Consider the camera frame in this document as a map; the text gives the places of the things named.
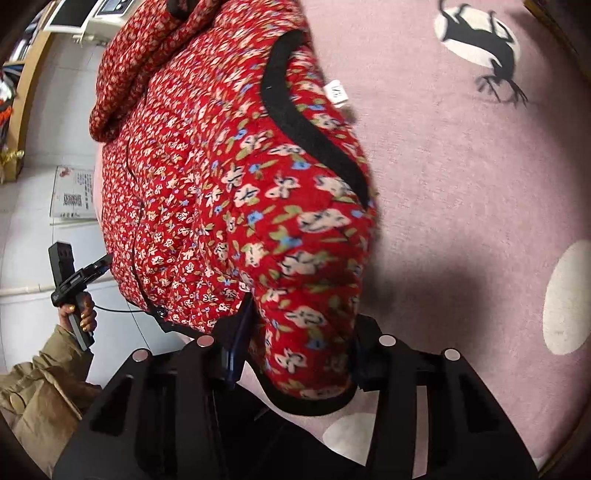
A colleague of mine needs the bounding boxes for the wall poster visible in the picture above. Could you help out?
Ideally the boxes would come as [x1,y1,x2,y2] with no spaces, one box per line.
[50,165,96,225]

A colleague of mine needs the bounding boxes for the white machine with round logo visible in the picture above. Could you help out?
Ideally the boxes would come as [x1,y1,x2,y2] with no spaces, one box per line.
[43,0,137,44]

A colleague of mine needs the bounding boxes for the person's left hand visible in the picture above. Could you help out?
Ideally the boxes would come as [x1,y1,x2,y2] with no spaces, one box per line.
[57,297,99,334]

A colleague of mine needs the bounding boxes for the wooden shelf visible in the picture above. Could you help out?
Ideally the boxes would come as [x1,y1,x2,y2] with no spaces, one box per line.
[0,0,63,183]

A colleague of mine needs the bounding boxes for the pink polka dot blanket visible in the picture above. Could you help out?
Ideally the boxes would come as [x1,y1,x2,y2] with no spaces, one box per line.
[249,0,591,480]

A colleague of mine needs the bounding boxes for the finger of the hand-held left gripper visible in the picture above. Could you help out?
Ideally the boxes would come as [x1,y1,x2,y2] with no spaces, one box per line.
[78,254,114,281]

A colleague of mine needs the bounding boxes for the red floral padded jacket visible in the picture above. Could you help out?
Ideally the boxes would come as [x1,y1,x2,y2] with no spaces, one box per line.
[89,0,380,416]

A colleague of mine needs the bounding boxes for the wooden furniture edge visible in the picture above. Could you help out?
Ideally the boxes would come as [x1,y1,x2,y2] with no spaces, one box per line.
[523,0,591,58]

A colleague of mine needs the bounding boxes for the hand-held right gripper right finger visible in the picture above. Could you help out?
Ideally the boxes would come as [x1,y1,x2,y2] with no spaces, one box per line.
[348,314,539,480]

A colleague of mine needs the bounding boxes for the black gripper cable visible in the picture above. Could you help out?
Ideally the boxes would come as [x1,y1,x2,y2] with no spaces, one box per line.
[95,305,160,317]

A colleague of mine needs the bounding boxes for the person's left forearm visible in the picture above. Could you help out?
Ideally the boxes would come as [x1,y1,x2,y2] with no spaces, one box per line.
[0,323,105,478]

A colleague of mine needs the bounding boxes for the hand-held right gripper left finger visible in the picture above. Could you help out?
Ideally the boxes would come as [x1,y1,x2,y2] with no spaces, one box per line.
[53,295,254,480]

